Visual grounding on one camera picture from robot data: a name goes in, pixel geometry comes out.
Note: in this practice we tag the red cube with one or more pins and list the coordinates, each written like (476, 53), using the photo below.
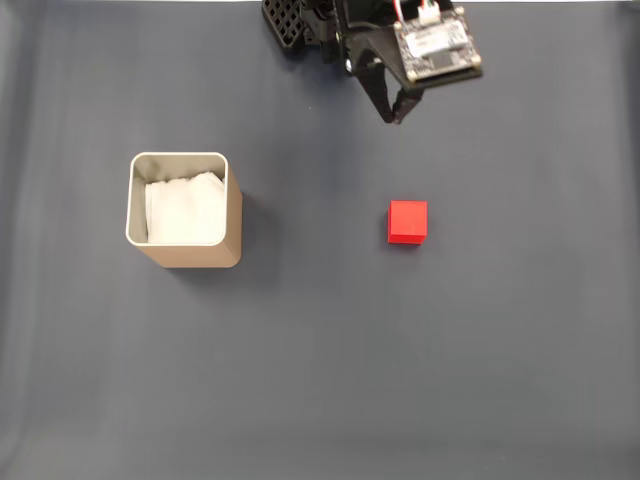
(407, 222)

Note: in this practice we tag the tan square box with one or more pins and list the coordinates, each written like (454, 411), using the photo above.
(200, 255)

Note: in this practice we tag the blue-grey table mat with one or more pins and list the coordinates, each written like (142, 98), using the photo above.
(450, 350)

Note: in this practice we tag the camera circuit board with mount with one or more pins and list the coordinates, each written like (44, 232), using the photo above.
(440, 47)

